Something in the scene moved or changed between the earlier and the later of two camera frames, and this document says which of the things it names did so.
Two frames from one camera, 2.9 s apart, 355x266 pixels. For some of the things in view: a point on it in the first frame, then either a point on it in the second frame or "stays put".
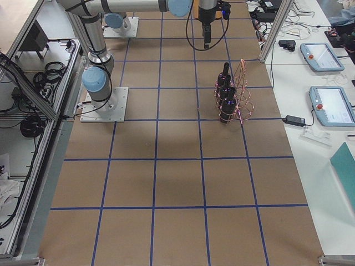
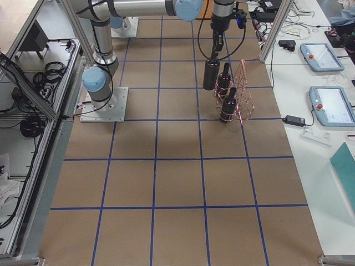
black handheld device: (287, 44) stays put
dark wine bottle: (221, 76) stays put
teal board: (344, 163) stays put
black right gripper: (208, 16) → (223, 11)
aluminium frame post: (286, 8) stays put
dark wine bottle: (227, 91) → (211, 72)
